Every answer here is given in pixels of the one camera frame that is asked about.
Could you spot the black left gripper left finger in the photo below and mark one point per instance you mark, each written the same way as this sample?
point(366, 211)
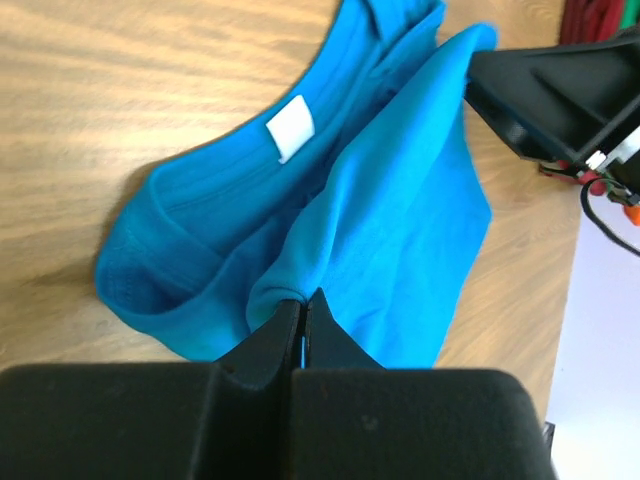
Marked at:
point(176, 420)

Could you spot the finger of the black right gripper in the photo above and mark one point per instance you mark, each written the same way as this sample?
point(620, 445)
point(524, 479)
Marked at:
point(564, 102)

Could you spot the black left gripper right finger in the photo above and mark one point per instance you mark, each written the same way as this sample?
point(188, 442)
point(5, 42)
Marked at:
point(352, 419)

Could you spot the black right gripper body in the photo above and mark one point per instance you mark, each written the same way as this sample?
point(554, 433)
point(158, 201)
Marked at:
point(609, 162)

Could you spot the blue t shirt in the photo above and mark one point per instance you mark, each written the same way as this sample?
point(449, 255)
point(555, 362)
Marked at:
point(359, 183)

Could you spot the folded orange t shirt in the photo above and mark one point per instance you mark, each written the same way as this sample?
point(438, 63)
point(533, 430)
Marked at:
point(633, 214)

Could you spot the folded dark red t shirt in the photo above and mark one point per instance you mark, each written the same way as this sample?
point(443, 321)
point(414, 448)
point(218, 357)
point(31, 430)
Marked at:
point(589, 21)

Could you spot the folded green t shirt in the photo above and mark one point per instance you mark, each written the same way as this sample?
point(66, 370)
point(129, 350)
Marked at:
point(630, 15)

